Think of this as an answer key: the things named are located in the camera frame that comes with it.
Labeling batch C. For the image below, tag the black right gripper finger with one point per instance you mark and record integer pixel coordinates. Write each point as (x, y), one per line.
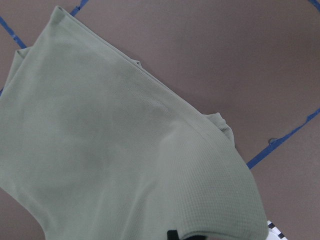
(172, 235)

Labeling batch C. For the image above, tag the white metal bracket plate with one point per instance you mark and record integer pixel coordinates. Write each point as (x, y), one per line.
(274, 233)

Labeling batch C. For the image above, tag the sage green long-sleeve shirt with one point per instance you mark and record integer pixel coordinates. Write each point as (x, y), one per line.
(96, 148)

